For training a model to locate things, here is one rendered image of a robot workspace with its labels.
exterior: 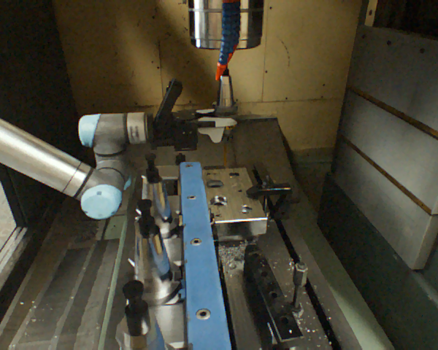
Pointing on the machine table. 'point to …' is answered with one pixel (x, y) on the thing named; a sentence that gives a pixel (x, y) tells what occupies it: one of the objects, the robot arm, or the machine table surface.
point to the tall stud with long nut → (300, 272)
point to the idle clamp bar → (271, 300)
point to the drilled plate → (240, 224)
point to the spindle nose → (249, 8)
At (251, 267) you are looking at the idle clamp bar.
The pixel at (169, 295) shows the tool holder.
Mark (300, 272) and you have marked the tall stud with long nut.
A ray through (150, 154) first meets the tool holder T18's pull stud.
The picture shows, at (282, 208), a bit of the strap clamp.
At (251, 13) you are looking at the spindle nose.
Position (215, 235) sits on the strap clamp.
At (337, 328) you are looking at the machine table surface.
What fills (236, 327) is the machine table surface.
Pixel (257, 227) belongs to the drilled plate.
